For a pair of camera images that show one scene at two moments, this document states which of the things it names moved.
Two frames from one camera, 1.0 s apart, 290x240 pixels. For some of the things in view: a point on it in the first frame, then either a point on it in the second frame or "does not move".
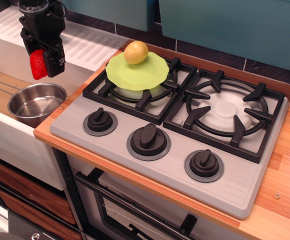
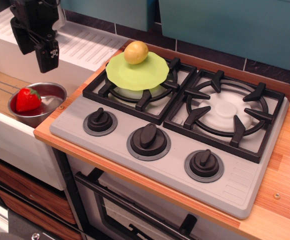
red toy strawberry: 38,64 → 27,99
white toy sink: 7,141 does not move
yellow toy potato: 136,52 does not move
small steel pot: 32,104 does not move
